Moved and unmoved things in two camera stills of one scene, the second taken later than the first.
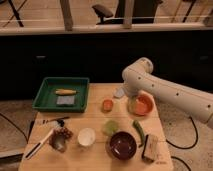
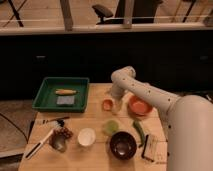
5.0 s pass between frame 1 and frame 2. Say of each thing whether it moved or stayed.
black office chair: stayed
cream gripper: moved
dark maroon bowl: stayed
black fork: stayed
